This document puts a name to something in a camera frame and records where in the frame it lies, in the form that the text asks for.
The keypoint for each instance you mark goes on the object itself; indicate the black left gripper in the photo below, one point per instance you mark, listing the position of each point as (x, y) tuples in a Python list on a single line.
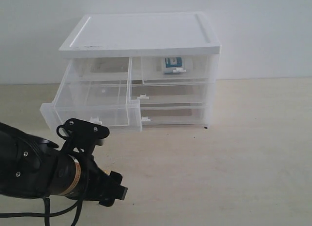
[(100, 186)]

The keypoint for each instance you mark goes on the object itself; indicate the teal bottle white cap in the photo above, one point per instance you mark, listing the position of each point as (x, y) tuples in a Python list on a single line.
[(173, 65)]

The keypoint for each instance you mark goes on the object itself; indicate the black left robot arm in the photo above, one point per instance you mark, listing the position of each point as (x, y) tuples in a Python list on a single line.
[(32, 167)]

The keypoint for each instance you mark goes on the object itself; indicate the bottom wide clear drawer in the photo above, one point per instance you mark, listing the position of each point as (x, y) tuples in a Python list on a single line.
[(175, 116)]

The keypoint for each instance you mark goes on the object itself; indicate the wide clear drawer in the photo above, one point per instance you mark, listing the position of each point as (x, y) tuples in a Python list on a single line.
[(175, 116), (169, 94)]

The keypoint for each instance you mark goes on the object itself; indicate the middle wide clear drawer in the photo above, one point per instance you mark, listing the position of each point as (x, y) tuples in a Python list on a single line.
[(169, 94)]

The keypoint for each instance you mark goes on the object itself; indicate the white plastic drawer cabinet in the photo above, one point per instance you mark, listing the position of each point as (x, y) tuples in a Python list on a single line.
[(147, 35)]

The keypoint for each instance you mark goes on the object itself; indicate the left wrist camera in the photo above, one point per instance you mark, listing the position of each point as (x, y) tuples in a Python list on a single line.
[(81, 135)]

